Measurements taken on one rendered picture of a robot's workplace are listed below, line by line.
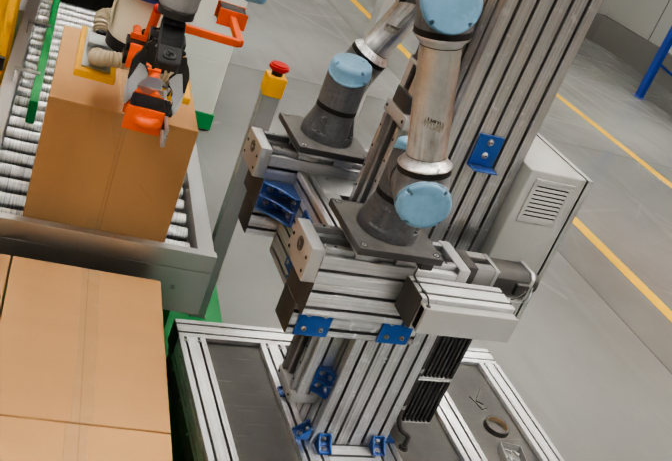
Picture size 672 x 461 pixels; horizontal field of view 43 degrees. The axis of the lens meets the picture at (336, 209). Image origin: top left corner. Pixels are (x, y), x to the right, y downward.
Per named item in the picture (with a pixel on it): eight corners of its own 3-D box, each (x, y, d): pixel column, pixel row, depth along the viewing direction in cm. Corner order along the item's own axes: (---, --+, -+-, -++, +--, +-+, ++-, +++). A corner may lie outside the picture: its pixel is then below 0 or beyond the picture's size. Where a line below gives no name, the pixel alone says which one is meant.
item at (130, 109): (121, 110, 173) (127, 88, 171) (158, 119, 175) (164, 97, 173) (121, 127, 166) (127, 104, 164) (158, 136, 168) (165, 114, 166)
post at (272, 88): (186, 305, 329) (265, 68, 288) (203, 308, 332) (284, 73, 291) (187, 316, 324) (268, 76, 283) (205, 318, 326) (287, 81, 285)
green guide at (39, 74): (40, -13, 424) (43, -30, 421) (61, -7, 428) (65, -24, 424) (1, 117, 289) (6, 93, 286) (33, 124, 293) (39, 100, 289)
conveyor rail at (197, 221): (155, 48, 452) (165, 14, 444) (165, 51, 454) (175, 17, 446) (181, 305, 257) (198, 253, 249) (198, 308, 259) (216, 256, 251)
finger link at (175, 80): (186, 105, 176) (181, 62, 171) (187, 116, 171) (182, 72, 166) (171, 106, 175) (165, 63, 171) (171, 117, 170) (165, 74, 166)
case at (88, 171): (39, 134, 289) (64, 24, 273) (156, 161, 303) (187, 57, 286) (20, 224, 238) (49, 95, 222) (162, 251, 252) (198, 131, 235)
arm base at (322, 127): (341, 128, 251) (353, 98, 247) (357, 152, 238) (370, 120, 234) (294, 118, 244) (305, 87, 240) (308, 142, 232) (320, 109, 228)
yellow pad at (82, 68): (80, 31, 236) (84, 14, 233) (117, 41, 239) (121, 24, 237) (72, 75, 207) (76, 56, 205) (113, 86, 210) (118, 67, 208)
